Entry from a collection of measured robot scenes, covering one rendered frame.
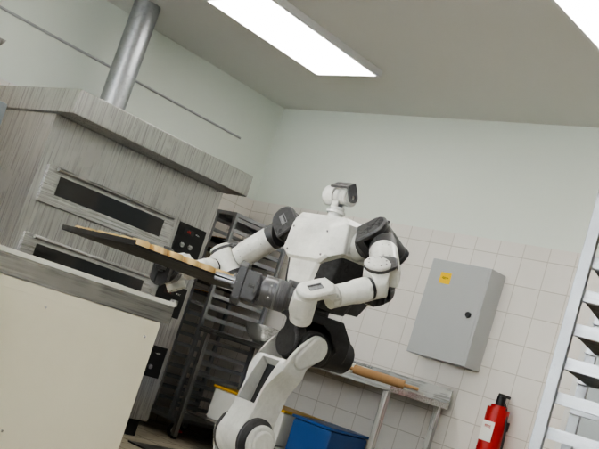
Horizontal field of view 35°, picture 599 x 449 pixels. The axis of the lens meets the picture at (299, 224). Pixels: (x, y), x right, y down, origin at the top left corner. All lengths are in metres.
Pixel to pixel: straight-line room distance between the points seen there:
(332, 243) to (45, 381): 1.05
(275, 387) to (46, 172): 3.32
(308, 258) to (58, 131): 3.29
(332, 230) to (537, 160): 4.10
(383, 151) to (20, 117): 2.97
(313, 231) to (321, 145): 5.19
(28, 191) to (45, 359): 3.65
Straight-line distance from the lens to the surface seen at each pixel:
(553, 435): 2.50
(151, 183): 6.52
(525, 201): 6.91
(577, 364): 2.51
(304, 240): 3.08
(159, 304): 2.57
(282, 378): 3.01
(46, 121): 6.13
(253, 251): 3.33
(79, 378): 2.48
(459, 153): 7.34
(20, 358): 2.39
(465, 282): 6.70
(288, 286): 2.57
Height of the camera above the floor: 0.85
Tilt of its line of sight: 8 degrees up
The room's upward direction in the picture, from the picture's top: 18 degrees clockwise
